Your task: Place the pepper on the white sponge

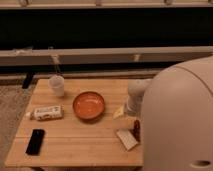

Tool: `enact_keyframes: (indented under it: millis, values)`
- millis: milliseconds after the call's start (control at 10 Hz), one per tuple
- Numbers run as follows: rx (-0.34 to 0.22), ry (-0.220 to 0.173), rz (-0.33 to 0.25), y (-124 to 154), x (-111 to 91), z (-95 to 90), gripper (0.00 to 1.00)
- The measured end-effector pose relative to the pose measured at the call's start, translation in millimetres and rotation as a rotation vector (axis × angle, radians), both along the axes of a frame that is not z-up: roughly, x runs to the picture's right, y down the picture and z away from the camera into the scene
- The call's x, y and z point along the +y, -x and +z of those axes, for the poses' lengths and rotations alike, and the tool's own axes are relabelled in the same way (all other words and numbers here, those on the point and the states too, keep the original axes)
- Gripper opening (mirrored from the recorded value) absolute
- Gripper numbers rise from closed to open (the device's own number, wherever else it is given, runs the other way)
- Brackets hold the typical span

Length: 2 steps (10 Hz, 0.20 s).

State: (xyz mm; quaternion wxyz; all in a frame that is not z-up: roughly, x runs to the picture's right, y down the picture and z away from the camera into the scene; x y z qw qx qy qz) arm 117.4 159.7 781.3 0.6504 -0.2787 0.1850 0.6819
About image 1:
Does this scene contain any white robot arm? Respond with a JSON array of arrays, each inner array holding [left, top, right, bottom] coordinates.
[[126, 55, 213, 171]]

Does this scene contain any white sponge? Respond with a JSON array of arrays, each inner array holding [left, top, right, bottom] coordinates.
[[116, 129, 138, 151]]

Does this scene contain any orange bowl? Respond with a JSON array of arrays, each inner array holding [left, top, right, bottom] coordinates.
[[73, 91, 105, 120]]

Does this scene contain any red pepper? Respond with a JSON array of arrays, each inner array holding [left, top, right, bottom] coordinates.
[[133, 120, 140, 142]]

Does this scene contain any wooden table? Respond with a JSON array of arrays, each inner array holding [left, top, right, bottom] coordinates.
[[5, 79, 143, 167]]

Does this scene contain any grey shelf rail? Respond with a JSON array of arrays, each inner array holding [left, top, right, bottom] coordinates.
[[0, 46, 213, 66]]

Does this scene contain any black phone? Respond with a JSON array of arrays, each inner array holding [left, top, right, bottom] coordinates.
[[26, 129, 45, 155]]

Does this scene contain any translucent plastic cup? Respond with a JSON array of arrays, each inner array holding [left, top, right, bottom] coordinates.
[[48, 75, 64, 97]]

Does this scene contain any yellow cheese wedge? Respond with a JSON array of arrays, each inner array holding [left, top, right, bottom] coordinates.
[[113, 106, 124, 119]]

